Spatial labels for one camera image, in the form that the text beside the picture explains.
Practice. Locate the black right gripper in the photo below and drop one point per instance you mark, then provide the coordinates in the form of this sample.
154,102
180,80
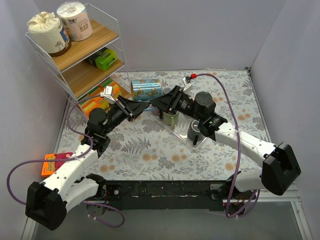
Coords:
174,99

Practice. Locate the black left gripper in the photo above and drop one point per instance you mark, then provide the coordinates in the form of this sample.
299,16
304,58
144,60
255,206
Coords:
124,109

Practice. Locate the green mug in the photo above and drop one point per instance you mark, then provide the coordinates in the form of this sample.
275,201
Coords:
170,119

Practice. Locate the blue butterfly mug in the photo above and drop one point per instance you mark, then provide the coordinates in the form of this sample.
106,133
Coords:
144,90

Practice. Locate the dark grey mug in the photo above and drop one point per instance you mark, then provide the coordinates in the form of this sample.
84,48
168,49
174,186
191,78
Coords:
194,134

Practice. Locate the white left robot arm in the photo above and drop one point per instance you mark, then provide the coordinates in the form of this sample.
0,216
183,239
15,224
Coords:
49,201

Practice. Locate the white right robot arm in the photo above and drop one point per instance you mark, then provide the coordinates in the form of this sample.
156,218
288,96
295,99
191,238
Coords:
279,167

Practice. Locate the clear acrylic tray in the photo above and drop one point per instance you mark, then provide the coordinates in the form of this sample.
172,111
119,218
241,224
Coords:
183,127

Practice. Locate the floral table mat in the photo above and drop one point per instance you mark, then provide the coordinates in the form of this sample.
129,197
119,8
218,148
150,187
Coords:
147,149

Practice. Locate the colourful sponge packs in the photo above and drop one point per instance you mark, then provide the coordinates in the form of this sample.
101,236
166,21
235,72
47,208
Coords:
93,99

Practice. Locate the green tissue box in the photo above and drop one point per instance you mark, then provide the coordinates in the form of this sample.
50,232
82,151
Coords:
102,59

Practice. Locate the orange pink candy box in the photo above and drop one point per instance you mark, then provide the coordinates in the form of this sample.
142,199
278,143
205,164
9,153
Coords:
50,166

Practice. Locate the white toilet paper pack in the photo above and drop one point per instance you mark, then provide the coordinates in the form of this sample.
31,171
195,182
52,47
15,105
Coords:
74,17

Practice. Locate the cream toilet paper roll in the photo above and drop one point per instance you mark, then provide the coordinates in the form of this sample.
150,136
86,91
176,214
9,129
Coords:
48,32

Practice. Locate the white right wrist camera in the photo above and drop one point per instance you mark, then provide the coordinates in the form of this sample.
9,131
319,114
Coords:
188,86

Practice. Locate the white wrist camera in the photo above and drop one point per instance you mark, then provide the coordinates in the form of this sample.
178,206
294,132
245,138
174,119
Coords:
188,86
107,94

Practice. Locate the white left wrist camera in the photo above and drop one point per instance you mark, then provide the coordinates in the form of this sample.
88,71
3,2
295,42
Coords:
107,94

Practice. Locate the white wire wooden shelf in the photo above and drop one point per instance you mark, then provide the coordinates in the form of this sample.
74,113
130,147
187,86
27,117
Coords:
76,77

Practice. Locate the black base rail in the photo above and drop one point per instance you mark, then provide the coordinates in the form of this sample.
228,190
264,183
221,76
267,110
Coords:
164,194

